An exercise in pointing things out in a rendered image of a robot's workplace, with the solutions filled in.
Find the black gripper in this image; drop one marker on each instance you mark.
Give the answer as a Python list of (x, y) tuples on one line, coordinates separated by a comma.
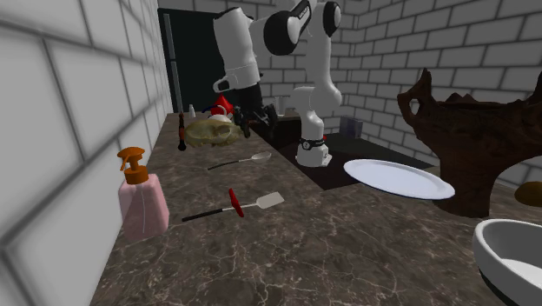
[(253, 97)]

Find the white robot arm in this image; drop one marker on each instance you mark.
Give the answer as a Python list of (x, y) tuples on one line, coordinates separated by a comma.
[(317, 63)]

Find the clear glass cup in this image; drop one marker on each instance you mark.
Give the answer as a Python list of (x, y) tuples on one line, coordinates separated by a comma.
[(282, 106)]

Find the red cone-shaped object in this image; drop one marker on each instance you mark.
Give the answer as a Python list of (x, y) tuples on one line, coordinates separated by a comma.
[(223, 103)]

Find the yellowish animal skull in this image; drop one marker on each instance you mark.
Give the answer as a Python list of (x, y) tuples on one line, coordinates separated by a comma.
[(209, 133)]

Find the small white bottle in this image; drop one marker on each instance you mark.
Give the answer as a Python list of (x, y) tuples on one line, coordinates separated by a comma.
[(192, 112)]

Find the black and orange brush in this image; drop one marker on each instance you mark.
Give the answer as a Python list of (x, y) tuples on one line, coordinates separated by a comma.
[(182, 131)]

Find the black refrigerator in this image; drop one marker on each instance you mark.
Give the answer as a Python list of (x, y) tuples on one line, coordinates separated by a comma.
[(194, 55)]

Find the bluish glass container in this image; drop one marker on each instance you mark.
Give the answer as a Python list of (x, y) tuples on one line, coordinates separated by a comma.
[(351, 128)]

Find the pink soap dispenser orange pump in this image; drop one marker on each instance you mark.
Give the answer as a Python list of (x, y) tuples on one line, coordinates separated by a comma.
[(144, 207)]

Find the white plate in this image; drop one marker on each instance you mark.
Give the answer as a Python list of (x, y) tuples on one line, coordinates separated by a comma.
[(398, 180)]

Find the brown wooden stump vase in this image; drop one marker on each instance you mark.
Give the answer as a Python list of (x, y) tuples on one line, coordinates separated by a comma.
[(465, 148)]

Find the white bowl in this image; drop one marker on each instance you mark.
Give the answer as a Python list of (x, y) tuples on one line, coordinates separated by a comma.
[(499, 250)]

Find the brown round object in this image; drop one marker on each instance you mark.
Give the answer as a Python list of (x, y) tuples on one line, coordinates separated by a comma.
[(530, 194)]

